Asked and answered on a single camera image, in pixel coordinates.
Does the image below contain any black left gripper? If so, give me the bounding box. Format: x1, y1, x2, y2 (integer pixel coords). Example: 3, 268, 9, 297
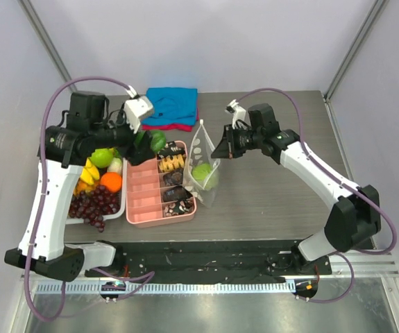
91, 109, 157, 165

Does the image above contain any green bell pepper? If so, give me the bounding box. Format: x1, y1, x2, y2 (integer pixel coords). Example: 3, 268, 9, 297
135, 130, 167, 153

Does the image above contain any green cabbage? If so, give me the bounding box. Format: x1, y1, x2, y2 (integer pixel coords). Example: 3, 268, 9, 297
192, 163, 219, 191

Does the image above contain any clear zip top bag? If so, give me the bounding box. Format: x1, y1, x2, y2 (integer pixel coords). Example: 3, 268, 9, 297
182, 119, 221, 208

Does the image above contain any green apple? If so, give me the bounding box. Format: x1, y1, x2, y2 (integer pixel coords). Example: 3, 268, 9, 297
90, 148, 114, 169

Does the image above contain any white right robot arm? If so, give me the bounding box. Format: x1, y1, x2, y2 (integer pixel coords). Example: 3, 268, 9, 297
212, 101, 381, 274

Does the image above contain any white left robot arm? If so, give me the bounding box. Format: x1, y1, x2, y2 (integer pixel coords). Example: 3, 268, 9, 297
4, 92, 155, 282

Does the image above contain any yellow insect print rolled tie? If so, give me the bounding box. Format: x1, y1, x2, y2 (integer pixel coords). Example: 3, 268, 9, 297
158, 154, 185, 173

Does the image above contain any magenta folded cloth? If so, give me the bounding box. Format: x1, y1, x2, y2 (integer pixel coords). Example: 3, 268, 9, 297
142, 108, 198, 132

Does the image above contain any orange fruit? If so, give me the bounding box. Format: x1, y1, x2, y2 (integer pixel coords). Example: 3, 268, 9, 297
100, 172, 122, 193

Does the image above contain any pink divided organizer tray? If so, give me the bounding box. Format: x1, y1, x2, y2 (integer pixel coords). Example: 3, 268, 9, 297
125, 157, 197, 228

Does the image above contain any blue folded cloth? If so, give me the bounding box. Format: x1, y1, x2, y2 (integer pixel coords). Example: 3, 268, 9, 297
142, 87, 198, 127

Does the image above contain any yellow banana bunch lower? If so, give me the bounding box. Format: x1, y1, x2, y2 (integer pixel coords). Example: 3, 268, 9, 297
73, 158, 100, 196

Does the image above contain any black pink floral rolled tie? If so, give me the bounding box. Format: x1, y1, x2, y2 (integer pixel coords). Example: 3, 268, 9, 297
163, 200, 194, 217

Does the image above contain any dark red grape bunch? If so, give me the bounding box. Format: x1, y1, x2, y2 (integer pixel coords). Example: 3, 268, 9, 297
67, 185, 120, 232

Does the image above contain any white plastic fruit basket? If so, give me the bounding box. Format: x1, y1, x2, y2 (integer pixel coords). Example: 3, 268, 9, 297
67, 148, 125, 232

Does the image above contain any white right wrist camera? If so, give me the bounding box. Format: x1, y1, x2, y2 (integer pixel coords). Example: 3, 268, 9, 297
226, 99, 246, 129

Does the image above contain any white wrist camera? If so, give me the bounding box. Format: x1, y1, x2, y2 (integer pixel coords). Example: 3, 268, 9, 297
124, 86, 154, 134
226, 99, 246, 129

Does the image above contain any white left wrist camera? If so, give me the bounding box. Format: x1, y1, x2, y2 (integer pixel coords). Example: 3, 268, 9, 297
124, 86, 154, 134

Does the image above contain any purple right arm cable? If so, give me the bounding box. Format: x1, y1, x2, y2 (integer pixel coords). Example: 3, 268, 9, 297
235, 87, 398, 303

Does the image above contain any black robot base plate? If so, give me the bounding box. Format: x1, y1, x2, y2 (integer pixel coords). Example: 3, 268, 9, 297
103, 240, 332, 284

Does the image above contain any white slotted cable duct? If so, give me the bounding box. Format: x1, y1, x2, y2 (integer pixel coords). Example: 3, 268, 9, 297
34, 280, 297, 296

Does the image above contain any aluminium frame rail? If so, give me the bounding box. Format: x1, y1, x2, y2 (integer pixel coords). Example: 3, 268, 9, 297
330, 251, 399, 278

